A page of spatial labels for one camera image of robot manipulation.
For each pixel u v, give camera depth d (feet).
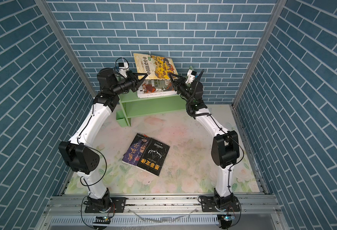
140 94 2.77
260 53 2.91
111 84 1.93
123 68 2.23
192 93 2.04
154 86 2.92
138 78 2.28
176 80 2.36
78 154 1.51
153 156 2.91
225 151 1.69
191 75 2.44
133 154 2.92
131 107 3.34
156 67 2.54
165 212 2.40
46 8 2.31
